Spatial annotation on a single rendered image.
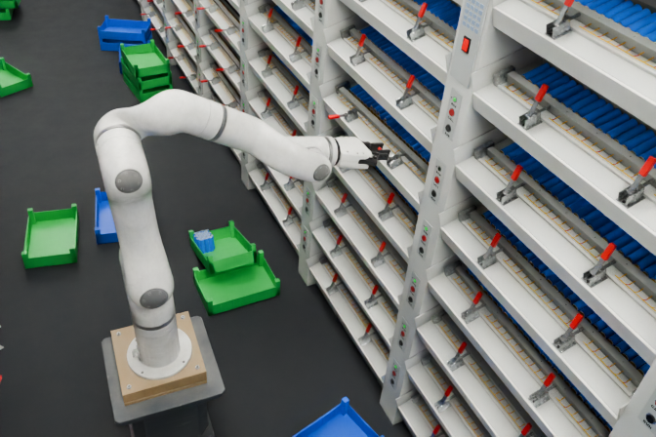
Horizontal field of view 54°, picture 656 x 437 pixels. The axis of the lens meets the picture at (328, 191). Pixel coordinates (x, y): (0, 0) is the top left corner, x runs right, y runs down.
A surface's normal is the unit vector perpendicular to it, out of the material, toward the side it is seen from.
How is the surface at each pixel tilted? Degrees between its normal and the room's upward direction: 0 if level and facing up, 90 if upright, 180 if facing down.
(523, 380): 18
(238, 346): 0
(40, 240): 0
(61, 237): 0
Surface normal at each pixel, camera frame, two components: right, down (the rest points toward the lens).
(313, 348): 0.07, -0.79
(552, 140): -0.21, -0.69
